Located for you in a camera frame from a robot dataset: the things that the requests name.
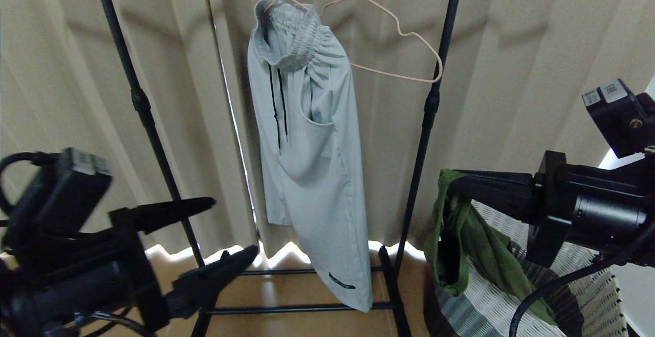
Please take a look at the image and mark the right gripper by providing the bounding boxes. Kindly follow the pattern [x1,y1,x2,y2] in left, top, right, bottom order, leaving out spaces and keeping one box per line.
[527,151,648,268]

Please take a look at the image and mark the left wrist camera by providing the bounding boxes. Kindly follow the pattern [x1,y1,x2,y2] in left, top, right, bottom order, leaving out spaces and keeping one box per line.
[3,148,113,248]

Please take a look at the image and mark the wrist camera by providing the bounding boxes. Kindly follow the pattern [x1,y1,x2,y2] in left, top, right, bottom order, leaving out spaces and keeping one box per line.
[3,148,113,248]
[582,79,655,160]

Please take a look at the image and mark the pale grey shorts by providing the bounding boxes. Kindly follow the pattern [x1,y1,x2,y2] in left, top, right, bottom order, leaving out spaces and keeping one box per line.
[248,0,373,313]

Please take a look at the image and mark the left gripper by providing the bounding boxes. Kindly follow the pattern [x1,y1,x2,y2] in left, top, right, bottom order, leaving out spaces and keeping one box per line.
[5,197,260,333]

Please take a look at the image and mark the green long-sleeved shirt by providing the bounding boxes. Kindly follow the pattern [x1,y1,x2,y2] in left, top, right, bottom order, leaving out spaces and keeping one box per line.
[424,168,559,326]

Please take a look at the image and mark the black clothes rack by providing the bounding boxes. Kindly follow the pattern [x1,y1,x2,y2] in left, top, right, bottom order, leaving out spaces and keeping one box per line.
[90,0,466,337]

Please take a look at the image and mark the white laundry basket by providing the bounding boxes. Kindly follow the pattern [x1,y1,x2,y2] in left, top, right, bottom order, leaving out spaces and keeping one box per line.
[425,199,631,337]

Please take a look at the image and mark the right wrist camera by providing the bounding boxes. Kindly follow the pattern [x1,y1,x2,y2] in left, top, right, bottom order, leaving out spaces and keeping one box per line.
[582,79,655,160]

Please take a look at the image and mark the beige curtain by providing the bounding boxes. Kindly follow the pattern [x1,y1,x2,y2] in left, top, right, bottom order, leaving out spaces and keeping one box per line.
[0,0,655,271]

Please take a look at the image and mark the black cable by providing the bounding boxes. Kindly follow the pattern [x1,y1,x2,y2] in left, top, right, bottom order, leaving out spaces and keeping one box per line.
[509,222,655,337]
[0,152,54,215]

